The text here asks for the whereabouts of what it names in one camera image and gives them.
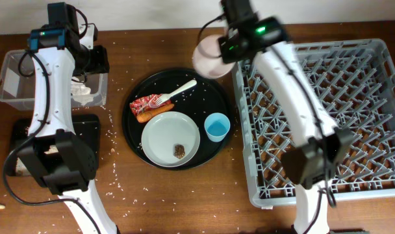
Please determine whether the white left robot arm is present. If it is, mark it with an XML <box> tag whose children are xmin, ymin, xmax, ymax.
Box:
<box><xmin>2</xmin><ymin>2</ymin><xmax>119</xmax><ymax>233</ymax></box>

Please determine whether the black rectangular bin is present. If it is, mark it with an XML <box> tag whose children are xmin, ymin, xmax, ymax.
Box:
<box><xmin>6</xmin><ymin>114</ymin><xmax>101</xmax><ymax>176</ymax></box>

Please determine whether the rice and peanut waste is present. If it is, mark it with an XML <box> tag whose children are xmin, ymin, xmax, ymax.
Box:
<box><xmin>18</xmin><ymin>145</ymin><xmax>60</xmax><ymax>177</ymax></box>

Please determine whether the round black tray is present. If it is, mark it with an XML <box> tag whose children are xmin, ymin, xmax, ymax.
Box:
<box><xmin>121</xmin><ymin>68</ymin><xmax>233</xmax><ymax>170</ymax></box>

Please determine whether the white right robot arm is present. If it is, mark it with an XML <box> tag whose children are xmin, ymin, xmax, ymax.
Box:
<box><xmin>218</xmin><ymin>0</ymin><xmax>353</xmax><ymax>233</ymax></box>

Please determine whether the pink bowl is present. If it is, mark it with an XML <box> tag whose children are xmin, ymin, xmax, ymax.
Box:
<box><xmin>192</xmin><ymin>34</ymin><xmax>235</xmax><ymax>79</ymax></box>

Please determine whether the red snack wrapper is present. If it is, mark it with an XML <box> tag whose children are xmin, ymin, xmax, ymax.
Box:
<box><xmin>129</xmin><ymin>94</ymin><xmax>171</xmax><ymax>116</ymax></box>

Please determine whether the light blue cup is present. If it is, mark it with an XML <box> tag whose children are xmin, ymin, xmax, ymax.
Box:
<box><xmin>204</xmin><ymin>112</ymin><xmax>231</xmax><ymax>142</ymax></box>

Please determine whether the grey dishwasher rack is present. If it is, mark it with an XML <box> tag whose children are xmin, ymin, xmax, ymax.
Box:
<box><xmin>232</xmin><ymin>39</ymin><xmax>395</xmax><ymax>209</ymax></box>

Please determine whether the white tissue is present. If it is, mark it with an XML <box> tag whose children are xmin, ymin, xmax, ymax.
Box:
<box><xmin>71</xmin><ymin>81</ymin><xmax>94</xmax><ymax>106</ymax></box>

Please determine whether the white plastic fork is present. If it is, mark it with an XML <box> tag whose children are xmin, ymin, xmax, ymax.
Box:
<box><xmin>151</xmin><ymin>79</ymin><xmax>197</xmax><ymax>107</ymax></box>

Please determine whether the orange carrot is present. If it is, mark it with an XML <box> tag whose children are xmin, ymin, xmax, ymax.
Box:
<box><xmin>136</xmin><ymin>104</ymin><xmax>174</xmax><ymax>123</ymax></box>

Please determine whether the grey plate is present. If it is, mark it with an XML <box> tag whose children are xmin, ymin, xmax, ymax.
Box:
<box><xmin>141</xmin><ymin>111</ymin><xmax>200</xmax><ymax>168</ymax></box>

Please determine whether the clear plastic bin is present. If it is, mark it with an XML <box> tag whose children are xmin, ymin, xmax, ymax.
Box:
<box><xmin>0</xmin><ymin>50</ymin><xmax>108</xmax><ymax>111</ymax></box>

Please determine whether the brown food scrap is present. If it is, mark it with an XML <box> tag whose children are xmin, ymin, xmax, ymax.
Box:
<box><xmin>173</xmin><ymin>144</ymin><xmax>185</xmax><ymax>159</ymax></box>

